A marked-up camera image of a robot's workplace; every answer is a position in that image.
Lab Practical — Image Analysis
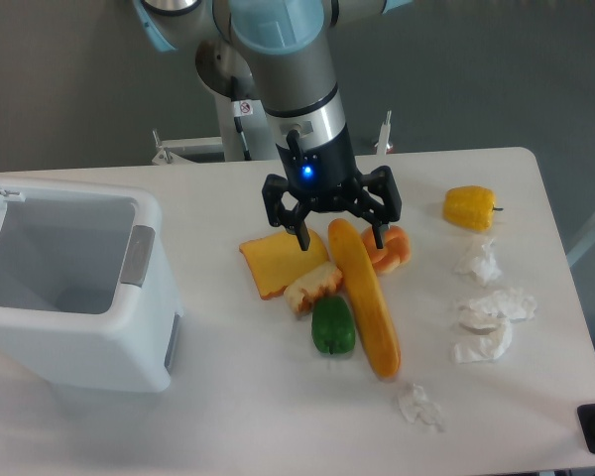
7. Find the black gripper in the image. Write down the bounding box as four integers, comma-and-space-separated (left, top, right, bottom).
262, 129, 402, 251

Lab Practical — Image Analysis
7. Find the long yellow bread loaf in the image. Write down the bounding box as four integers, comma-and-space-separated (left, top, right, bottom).
328, 218, 401, 379

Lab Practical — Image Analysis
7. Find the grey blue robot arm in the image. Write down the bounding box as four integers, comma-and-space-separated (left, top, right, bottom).
133, 1, 402, 250

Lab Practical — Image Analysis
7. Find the small crusty bread piece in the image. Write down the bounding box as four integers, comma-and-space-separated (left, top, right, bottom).
284, 261, 343, 317

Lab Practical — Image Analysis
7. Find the orange braided bread roll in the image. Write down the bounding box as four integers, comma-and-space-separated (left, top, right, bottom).
361, 225, 412, 275

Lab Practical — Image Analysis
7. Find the yellow toast slice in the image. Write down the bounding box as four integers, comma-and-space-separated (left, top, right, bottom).
239, 231, 329, 300

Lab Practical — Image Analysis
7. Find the green bell pepper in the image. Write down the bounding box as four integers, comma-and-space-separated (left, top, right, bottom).
311, 296, 356, 355

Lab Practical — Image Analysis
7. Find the yellow bell pepper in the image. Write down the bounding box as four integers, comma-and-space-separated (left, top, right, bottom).
442, 185, 502, 232

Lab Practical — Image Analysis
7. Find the crumpled white tissue top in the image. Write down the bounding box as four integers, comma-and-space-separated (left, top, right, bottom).
454, 236, 502, 287

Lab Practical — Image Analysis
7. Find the crumpled white tissue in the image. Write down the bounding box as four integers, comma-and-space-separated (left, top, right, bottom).
451, 320, 513, 364
457, 288, 537, 331
397, 383, 445, 432
454, 236, 502, 287

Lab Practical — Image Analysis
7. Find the crumpled white tissue lower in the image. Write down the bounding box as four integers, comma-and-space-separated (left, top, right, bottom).
451, 320, 513, 364

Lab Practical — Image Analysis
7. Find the crumpled white tissue middle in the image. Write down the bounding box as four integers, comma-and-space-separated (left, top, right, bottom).
457, 288, 537, 331

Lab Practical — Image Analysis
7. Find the crumpled white tissue front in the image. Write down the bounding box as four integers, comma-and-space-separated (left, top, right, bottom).
397, 383, 445, 432

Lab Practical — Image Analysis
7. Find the white plastic trash bin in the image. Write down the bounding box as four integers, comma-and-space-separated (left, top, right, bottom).
0, 178, 183, 393

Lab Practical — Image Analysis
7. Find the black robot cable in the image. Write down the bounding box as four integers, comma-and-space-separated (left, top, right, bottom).
230, 74, 253, 162

